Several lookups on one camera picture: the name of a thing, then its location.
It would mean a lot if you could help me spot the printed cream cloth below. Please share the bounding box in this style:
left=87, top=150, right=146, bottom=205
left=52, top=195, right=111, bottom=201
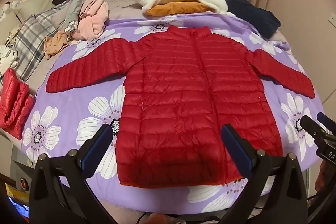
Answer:
left=5, top=27, right=22, bottom=49

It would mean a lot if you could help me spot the purple floral bedsheet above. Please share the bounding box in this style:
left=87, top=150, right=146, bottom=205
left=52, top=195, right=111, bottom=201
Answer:
left=22, top=17, right=326, bottom=214

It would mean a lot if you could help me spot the tan small cloth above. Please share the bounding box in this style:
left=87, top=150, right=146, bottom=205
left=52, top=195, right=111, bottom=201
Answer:
left=44, top=31, right=69, bottom=60

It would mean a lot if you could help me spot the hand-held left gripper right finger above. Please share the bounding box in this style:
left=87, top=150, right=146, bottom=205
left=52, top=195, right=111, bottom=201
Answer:
left=221, top=124, right=308, bottom=224

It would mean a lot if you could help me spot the plaid grey shirt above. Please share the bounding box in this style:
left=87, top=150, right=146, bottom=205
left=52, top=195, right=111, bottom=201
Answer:
left=12, top=7, right=69, bottom=81

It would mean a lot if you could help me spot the orange garment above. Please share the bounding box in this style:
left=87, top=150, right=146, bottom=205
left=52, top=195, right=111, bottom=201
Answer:
left=145, top=0, right=210, bottom=17

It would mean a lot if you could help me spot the grey striped garment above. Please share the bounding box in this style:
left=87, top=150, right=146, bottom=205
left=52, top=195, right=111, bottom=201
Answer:
left=62, top=0, right=82, bottom=38

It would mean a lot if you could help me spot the white crumpled garment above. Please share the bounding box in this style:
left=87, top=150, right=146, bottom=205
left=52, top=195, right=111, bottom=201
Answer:
left=0, top=44, right=19, bottom=71

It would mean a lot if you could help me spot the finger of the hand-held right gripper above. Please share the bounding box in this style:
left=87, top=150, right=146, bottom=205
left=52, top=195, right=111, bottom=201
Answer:
left=300, top=115, right=328, bottom=139
left=316, top=112, right=336, bottom=132

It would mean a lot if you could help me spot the navy fleece garment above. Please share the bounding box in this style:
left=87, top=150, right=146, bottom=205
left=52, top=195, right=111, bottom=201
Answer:
left=225, top=0, right=281, bottom=39

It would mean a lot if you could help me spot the pink garment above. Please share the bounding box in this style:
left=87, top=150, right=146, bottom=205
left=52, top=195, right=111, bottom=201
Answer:
left=72, top=0, right=109, bottom=41

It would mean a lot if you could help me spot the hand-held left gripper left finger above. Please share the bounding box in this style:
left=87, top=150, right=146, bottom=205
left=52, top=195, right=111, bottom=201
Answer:
left=28, top=124, right=118, bottom=224

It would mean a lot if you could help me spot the folded shiny red jacket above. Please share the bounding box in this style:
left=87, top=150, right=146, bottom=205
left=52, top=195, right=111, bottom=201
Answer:
left=0, top=68, right=36, bottom=139

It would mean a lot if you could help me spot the red puffer jacket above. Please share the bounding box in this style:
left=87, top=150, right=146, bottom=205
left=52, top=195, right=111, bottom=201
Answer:
left=46, top=25, right=315, bottom=186

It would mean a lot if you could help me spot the cream cushion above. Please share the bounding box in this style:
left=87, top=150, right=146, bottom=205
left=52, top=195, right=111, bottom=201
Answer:
left=14, top=0, right=63, bottom=22

